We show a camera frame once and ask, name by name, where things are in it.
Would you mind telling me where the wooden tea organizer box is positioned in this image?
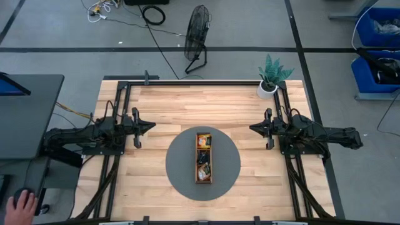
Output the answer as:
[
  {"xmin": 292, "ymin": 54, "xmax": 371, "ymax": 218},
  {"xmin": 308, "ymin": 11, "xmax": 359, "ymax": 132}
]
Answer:
[{"xmin": 194, "ymin": 132, "xmax": 214, "ymax": 184}]

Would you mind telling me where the black stand bar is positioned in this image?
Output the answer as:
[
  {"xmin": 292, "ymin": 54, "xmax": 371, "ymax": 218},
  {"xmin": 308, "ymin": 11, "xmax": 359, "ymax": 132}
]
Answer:
[{"xmin": 356, "ymin": 46, "xmax": 400, "ymax": 79}]

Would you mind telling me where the black computer mouse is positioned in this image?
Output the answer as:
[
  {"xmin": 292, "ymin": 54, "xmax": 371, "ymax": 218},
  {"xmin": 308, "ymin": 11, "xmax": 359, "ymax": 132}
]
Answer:
[{"xmin": 12, "ymin": 187, "xmax": 36, "ymax": 201}]

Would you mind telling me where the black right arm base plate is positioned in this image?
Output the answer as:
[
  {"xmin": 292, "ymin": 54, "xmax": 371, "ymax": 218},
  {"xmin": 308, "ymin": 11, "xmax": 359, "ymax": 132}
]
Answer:
[{"xmin": 277, "ymin": 130, "xmax": 326, "ymax": 156}]

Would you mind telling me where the white plant pot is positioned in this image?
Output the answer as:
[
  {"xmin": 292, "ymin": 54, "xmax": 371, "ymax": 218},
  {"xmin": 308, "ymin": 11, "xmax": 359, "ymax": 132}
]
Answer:
[{"xmin": 256, "ymin": 80, "xmax": 279, "ymax": 100}]

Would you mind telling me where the long black floor cable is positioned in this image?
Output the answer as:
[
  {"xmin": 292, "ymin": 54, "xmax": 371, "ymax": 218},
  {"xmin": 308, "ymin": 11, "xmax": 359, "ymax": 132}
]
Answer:
[{"xmin": 107, "ymin": 17, "xmax": 186, "ymax": 80}]

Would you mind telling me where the black box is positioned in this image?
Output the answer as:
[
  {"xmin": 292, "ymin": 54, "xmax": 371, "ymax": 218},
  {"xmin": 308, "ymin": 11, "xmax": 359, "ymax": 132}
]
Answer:
[{"xmin": 124, "ymin": 0, "xmax": 170, "ymax": 6}]

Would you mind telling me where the black computer monitor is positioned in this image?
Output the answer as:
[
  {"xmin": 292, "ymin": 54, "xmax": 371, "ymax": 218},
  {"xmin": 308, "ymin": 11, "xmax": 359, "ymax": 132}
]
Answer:
[{"xmin": 0, "ymin": 71, "xmax": 32, "ymax": 96}]

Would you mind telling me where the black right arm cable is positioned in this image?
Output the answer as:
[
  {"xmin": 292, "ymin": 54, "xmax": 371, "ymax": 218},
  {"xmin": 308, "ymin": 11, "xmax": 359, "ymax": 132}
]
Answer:
[{"xmin": 281, "ymin": 105, "xmax": 304, "ymax": 121}]

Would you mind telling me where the round grey woven placemat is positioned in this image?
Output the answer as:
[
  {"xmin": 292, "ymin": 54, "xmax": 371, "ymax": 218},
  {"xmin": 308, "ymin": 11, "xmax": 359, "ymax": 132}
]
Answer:
[{"xmin": 165, "ymin": 126, "xmax": 242, "ymax": 202}]

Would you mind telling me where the green potted plant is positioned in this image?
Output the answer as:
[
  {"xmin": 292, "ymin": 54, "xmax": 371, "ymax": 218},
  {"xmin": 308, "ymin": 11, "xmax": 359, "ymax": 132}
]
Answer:
[{"xmin": 257, "ymin": 53, "xmax": 295, "ymax": 89}]

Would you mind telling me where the white and yellow cable bundle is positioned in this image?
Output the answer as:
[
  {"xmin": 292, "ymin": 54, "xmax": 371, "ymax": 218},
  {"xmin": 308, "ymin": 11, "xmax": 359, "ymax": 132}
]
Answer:
[{"xmin": 86, "ymin": 0, "xmax": 120, "ymax": 23}]

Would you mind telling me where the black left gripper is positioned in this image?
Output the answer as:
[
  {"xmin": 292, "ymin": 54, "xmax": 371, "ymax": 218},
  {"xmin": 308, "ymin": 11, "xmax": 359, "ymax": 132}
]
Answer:
[{"xmin": 120, "ymin": 107, "xmax": 157, "ymax": 149}]

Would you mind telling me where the black floor fan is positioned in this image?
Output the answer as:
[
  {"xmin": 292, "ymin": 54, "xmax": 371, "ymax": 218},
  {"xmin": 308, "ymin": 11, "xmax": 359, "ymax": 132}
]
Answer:
[{"xmin": 183, "ymin": 4, "xmax": 213, "ymax": 75}]

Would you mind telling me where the blue storage bin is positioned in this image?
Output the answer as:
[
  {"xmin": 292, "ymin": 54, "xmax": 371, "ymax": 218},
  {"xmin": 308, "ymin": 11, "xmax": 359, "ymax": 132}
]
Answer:
[
  {"xmin": 356, "ymin": 6, "xmax": 400, "ymax": 48},
  {"xmin": 351, "ymin": 49, "xmax": 400, "ymax": 94}
]

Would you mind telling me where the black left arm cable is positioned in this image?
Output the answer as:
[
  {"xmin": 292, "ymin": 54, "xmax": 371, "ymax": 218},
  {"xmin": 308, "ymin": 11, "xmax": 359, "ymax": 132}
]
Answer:
[{"xmin": 90, "ymin": 99, "xmax": 116, "ymax": 124}]

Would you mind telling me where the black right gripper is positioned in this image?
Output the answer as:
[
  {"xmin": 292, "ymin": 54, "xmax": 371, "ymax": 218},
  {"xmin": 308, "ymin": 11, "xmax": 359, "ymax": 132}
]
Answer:
[{"xmin": 249, "ymin": 107, "xmax": 284, "ymax": 151}]

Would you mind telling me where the coiled black cable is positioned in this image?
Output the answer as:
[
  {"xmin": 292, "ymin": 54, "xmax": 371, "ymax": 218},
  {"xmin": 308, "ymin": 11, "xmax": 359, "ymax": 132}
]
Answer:
[{"xmin": 141, "ymin": 5, "xmax": 166, "ymax": 26}]

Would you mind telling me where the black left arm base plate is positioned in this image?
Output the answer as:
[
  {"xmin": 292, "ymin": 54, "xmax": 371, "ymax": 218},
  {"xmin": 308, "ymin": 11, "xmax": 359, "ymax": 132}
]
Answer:
[{"xmin": 81, "ymin": 131, "xmax": 128, "ymax": 156}]

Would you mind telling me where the black desk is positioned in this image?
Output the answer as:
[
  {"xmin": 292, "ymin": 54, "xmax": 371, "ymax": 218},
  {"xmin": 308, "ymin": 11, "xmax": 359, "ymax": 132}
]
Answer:
[{"xmin": 0, "ymin": 74, "xmax": 66, "ymax": 160}]

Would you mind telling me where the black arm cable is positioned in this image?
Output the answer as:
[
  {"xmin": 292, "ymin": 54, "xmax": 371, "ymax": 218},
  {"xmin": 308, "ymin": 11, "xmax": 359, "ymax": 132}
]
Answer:
[
  {"xmin": 90, "ymin": 99, "xmax": 116, "ymax": 124},
  {"xmin": 281, "ymin": 105, "xmax": 304, "ymax": 121}
]

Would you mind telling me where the dark low desk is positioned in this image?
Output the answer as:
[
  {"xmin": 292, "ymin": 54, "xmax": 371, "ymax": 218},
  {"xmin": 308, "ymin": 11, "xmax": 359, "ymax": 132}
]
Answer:
[{"xmin": 0, "ymin": 156, "xmax": 51, "ymax": 225}]

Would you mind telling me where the thin black floor cable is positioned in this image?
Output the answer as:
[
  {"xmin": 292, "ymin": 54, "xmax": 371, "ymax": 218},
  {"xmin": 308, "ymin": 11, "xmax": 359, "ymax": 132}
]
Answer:
[{"xmin": 376, "ymin": 90, "xmax": 400, "ymax": 138}]

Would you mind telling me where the person's hand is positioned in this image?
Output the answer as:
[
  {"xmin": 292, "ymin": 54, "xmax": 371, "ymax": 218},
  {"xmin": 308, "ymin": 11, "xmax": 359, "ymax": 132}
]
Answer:
[{"xmin": 4, "ymin": 189, "xmax": 39, "ymax": 225}]

